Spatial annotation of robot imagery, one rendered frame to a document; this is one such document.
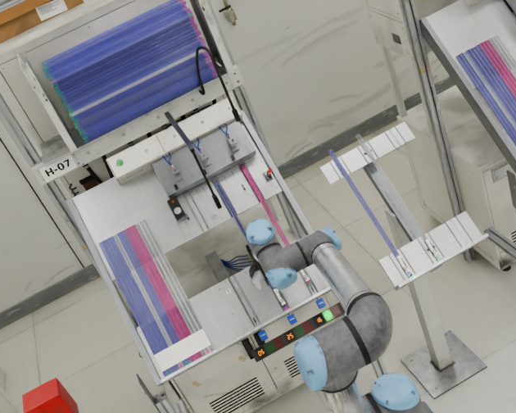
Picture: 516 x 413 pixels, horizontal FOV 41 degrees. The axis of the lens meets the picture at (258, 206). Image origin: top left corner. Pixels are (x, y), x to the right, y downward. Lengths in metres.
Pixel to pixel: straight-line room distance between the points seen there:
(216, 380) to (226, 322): 0.53
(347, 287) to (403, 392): 0.38
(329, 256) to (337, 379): 0.36
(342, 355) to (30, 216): 2.87
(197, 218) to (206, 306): 0.30
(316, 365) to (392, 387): 0.45
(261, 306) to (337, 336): 0.83
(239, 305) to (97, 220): 0.58
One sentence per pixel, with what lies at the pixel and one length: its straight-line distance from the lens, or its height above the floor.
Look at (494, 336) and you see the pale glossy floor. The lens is 3.05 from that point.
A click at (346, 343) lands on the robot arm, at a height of 1.16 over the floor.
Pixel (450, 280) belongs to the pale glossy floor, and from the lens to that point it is 3.31.
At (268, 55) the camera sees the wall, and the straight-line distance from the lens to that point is 4.10.
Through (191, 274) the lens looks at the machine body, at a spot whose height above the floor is 0.62.
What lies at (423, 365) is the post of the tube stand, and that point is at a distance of 2.99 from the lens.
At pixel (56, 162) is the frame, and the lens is 2.42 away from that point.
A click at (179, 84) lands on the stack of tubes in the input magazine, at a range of 2.36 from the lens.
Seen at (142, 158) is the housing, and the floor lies 1.25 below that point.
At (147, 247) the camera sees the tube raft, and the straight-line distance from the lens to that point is 2.40.
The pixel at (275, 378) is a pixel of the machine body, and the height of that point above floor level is 0.17.
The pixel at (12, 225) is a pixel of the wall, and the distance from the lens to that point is 4.16.
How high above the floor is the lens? 2.25
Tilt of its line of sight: 32 degrees down
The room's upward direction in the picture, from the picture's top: 24 degrees counter-clockwise
